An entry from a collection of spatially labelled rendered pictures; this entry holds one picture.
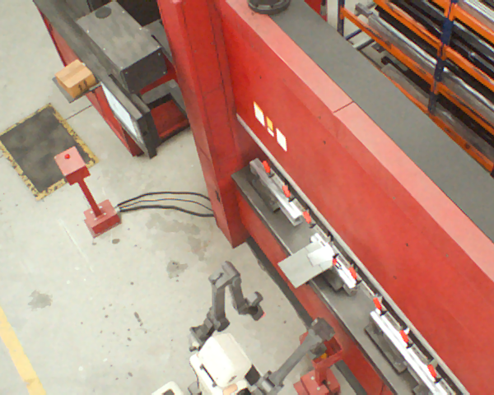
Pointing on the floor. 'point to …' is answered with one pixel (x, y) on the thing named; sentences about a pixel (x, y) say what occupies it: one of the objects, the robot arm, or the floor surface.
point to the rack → (436, 63)
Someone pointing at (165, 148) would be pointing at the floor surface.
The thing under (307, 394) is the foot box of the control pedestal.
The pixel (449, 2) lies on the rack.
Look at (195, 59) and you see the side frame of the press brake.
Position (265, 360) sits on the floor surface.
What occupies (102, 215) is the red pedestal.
